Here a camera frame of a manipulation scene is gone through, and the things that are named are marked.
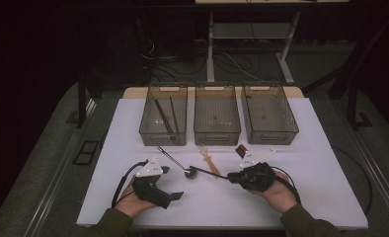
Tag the white table sheet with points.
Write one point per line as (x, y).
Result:
(199, 204)

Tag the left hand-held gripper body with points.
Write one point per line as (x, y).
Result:
(149, 169)

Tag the aluminium floor rail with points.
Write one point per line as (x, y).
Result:
(55, 184)
(380, 184)

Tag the black chopsticks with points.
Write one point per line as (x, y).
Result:
(164, 119)

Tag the large black metal stand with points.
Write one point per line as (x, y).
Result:
(352, 105)

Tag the person's left hand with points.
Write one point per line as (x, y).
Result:
(130, 204)

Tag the person's right hand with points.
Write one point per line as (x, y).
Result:
(279, 197)

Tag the black metal spoon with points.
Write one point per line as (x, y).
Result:
(191, 173)

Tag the black floor frame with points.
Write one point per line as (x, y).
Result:
(85, 153)

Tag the white metal desk frame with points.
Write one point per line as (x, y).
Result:
(210, 59)

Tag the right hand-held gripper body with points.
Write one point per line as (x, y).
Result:
(256, 177)

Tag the smoky clear plastic bin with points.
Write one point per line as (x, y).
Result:
(159, 128)
(268, 115)
(217, 115)

